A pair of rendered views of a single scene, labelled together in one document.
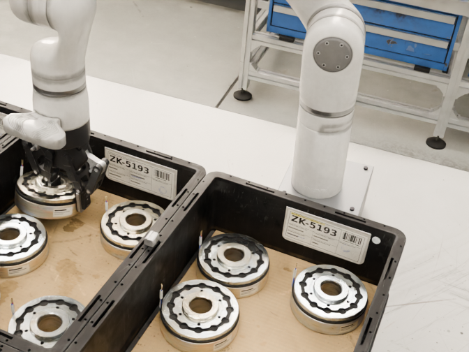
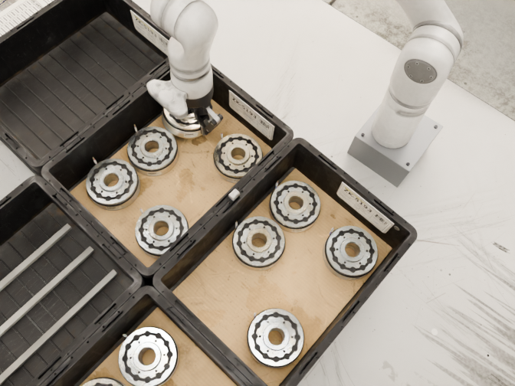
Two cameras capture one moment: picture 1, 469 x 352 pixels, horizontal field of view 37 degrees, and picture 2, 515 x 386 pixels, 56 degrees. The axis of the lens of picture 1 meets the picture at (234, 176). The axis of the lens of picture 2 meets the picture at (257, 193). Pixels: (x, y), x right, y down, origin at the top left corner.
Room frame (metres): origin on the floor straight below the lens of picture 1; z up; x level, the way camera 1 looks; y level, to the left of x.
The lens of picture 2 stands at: (0.36, -0.04, 1.77)
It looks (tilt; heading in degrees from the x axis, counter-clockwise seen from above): 67 degrees down; 16
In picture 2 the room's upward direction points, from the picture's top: 7 degrees clockwise
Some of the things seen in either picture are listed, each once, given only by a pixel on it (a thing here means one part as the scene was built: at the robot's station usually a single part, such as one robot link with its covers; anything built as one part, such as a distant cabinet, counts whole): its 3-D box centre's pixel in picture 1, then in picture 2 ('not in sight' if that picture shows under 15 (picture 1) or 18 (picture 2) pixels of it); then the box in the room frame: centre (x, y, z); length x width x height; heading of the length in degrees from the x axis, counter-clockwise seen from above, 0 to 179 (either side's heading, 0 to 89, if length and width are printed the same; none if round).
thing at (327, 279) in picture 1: (331, 289); (352, 250); (0.68, -0.15, 0.86); 0.05 x 0.05 x 0.01
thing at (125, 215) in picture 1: (135, 220); (237, 154); (0.78, 0.14, 0.86); 0.05 x 0.05 x 0.01
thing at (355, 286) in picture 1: (330, 291); (352, 250); (0.68, -0.15, 0.86); 0.10 x 0.10 x 0.01
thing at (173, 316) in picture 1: (199, 309); (258, 240); (0.63, 0.03, 0.86); 0.10 x 0.10 x 0.01
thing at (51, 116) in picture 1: (52, 103); (183, 77); (0.80, 0.25, 1.04); 0.11 x 0.09 x 0.06; 159
